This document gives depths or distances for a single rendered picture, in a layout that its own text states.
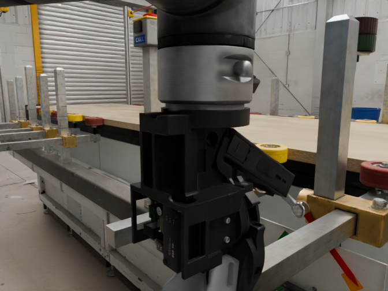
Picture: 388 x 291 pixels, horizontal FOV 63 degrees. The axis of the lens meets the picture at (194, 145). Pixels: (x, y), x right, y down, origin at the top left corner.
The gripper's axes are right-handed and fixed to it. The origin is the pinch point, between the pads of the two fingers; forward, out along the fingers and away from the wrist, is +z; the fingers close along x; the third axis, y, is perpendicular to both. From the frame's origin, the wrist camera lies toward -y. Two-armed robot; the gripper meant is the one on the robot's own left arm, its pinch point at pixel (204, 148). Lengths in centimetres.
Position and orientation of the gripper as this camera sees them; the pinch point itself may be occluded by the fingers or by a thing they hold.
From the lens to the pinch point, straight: 57.3
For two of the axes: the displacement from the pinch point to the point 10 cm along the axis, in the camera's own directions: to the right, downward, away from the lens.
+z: 0.0, 9.8, 1.8
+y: -8.7, -0.9, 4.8
